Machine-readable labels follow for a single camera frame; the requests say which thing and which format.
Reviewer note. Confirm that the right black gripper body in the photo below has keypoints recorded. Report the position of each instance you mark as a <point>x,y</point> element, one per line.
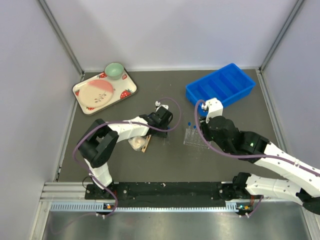
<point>207,134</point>

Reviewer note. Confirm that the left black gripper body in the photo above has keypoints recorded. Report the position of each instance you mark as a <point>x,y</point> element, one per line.
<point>160,134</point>

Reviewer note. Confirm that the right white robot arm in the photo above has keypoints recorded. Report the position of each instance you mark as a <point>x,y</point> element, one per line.
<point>300,183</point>

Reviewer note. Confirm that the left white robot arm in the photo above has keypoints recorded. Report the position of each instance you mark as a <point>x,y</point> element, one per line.
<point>99,141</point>

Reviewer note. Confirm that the clear acrylic tube rack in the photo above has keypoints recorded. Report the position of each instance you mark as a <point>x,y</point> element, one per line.
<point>192,138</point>

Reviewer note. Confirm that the beige crumpled glove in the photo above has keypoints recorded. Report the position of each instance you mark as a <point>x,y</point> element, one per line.
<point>137,143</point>

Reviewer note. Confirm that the wooden test tube clamp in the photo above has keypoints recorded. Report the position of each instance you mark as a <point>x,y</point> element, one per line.
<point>146,144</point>

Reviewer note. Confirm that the strawberry pattern tray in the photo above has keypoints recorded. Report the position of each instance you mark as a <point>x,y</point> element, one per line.
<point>122,89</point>

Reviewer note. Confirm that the blue plastic divided bin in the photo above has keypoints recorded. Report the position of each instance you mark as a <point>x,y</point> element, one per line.
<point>228,84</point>

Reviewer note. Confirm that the green ceramic bowl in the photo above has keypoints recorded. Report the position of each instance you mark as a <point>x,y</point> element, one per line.
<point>114,70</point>

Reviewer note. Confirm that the pink cream plate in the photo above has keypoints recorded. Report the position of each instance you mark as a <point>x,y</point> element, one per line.
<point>96,93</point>

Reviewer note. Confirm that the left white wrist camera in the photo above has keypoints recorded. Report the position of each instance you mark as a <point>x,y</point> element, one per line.
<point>159,105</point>

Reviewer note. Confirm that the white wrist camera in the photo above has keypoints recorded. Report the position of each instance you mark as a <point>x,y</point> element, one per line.
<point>213,107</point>
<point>159,105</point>

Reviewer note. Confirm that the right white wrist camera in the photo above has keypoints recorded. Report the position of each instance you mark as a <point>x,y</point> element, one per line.
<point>213,107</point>

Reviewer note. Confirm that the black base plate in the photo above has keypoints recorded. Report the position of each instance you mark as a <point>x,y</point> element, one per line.
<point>175,194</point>

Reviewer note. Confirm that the grey slotted cable duct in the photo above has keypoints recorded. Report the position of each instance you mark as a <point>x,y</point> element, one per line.
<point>106,207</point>

